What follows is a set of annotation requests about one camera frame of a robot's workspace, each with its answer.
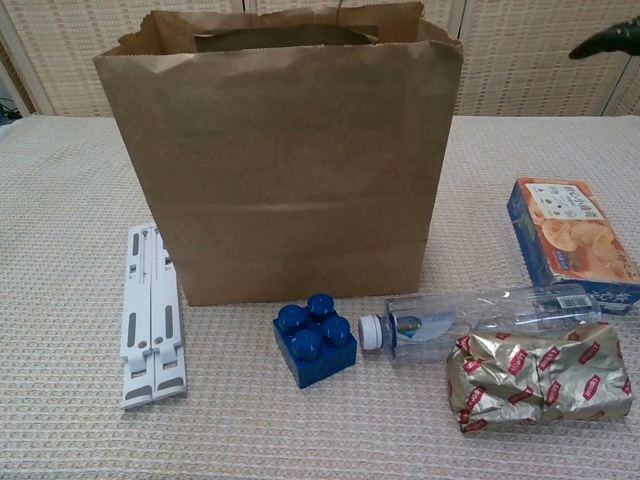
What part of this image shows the beige woven tablecloth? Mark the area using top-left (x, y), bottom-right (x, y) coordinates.
top-left (0, 115), bottom-right (640, 480)

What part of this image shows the blue toy building block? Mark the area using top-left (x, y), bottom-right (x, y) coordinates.
top-left (272, 293), bottom-right (359, 390)

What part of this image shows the gold red foil packet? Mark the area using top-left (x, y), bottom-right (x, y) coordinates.
top-left (446, 321), bottom-right (634, 434)

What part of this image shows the brown paper bag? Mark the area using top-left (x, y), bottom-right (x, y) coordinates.
top-left (93, 1), bottom-right (464, 307)

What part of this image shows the clear plastic bottle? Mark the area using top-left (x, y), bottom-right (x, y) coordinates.
top-left (357, 283), bottom-right (604, 362)

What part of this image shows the orange blue cracker box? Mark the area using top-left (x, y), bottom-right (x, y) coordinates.
top-left (507, 177), bottom-right (640, 316)

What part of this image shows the white folding laptop stand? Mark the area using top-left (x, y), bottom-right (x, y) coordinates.
top-left (118, 223), bottom-right (190, 412)

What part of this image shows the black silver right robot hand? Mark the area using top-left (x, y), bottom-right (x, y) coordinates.
top-left (568, 14), bottom-right (640, 60)

